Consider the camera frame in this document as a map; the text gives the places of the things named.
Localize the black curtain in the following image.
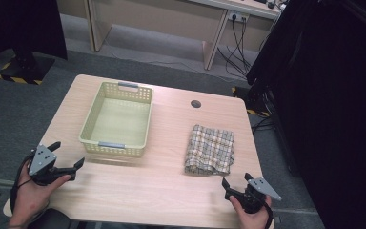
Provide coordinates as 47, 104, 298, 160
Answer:
0, 0, 69, 66
246, 0, 366, 229

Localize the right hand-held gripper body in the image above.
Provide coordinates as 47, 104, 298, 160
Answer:
233, 177, 283, 215

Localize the white power socket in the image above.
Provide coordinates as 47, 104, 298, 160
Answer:
227, 10, 251, 24

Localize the pale green plastic basket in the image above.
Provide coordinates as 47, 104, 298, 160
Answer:
78, 81, 153, 158

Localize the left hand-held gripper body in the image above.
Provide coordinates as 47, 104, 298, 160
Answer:
28, 143, 69, 187

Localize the person's left hand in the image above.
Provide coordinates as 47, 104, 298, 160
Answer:
8, 160, 72, 228

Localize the black power cable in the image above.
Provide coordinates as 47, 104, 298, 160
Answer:
238, 17, 253, 70
217, 17, 252, 79

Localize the plaid cloth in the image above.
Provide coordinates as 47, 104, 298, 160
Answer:
184, 124, 235, 177

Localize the black floor cable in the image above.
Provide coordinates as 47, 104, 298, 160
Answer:
251, 116, 275, 134

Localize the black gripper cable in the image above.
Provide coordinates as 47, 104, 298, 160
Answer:
264, 201, 275, 229
10, 149, 38, 214

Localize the yellow black hazard tape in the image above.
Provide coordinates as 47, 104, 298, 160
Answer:
0, 60, 44, 87
231, 87, 272, 118

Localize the beige wooden desk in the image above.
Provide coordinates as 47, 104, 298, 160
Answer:
84, 0, 282, 72

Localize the person's right hand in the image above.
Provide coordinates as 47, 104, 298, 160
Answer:
228, 194, 273, 229

